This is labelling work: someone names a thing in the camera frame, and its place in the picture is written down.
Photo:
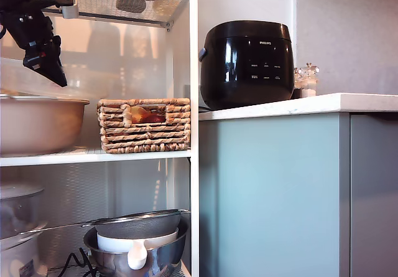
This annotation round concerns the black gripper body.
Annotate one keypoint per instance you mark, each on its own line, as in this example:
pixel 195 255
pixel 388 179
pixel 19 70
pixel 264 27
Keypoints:
pixel 26 28

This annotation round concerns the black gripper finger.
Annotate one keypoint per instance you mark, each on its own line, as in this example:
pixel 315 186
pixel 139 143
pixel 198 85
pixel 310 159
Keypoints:
pixel 46 65
pixel 57 45

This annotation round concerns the clear plastic microwave lid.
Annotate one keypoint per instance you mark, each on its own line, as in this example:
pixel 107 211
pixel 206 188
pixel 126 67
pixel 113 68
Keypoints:
pixel 87 77

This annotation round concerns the dark container on mesh shelf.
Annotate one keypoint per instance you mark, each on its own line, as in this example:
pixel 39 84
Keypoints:
pixel 133 4

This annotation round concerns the white metal shelf unit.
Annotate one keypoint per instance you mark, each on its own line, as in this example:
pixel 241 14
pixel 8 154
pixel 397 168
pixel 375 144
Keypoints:
pixel 194 71

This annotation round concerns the large beige bowl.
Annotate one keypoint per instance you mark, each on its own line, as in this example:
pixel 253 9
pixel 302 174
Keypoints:
pixel 40 127

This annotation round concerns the yellow fruit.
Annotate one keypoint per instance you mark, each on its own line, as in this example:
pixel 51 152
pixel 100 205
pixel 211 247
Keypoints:
pixel 137 114

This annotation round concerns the red apple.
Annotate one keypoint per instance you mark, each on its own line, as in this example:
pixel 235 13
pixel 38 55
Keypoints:
pixel 153 118

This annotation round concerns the woven wicker basket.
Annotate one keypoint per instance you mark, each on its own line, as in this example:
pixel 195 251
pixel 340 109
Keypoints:
pixel 143 139

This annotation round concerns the glass-lidded steamer pot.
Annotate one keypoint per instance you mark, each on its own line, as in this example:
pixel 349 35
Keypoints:
pixel 18 211

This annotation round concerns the metal mesh sieve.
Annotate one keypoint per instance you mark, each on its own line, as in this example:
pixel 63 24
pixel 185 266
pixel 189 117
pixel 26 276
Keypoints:
pixel 140 227

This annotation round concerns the black rice cooker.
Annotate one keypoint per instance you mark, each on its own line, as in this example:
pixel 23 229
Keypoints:
pixel 242 81

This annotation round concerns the white electric cooker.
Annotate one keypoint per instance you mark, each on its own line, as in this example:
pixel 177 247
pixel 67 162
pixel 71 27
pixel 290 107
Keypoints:
pixel 18 258

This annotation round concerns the steel mixing bowl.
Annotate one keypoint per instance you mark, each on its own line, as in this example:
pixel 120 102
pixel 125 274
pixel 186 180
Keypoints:
pixel 161 258

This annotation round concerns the glass pepper grinder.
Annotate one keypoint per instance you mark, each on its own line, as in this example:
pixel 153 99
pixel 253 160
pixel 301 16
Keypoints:
pixel 298 85

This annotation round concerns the glass salt grinder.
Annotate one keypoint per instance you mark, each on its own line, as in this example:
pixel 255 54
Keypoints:
pixel 310 86

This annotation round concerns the blue-grey kitchen cabinet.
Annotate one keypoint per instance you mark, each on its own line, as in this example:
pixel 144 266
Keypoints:
pixel 273 196

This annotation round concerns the pale grey camera box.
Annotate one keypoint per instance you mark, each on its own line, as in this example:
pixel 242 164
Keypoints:
pixel 69 11

